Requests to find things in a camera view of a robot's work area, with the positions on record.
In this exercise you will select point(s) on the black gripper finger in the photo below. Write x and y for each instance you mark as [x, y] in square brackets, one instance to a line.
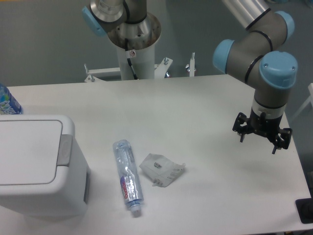
[281, 139]
[242, 126]

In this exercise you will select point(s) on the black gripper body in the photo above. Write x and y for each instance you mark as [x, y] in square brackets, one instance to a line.
[263, 126]

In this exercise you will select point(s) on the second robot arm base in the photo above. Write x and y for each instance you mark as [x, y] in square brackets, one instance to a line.
[127, 23]

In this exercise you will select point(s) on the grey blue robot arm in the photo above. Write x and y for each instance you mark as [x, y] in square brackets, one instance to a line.
[256, 61]

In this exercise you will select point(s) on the white trash can body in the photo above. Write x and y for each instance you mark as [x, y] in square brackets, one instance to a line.
[66, 195]

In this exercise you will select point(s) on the white trash can lid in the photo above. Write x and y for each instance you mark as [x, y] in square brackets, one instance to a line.
[28, 151]

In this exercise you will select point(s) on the black device at table edge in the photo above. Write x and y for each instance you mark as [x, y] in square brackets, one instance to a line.
[305, 210]

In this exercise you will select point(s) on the crumpled white plastic pouch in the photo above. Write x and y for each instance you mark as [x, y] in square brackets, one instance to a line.
[161, 170]

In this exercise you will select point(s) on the clear empty plastic bottle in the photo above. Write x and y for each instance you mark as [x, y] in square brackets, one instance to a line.
[128, 177]

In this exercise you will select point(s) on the grey lid push button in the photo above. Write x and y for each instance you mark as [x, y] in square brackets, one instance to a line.
[64, 152]

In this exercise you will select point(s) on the blue labelled water bottle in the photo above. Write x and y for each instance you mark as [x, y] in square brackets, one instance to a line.
[8, 104]

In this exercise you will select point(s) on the white frame at right edge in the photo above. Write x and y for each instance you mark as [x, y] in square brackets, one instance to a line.
[309, 100]

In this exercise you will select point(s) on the white pedestal foot frame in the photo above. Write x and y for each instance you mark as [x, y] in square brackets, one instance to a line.
[161, 71]

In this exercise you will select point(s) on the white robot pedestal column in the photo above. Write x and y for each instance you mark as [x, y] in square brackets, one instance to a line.
[142, 62]

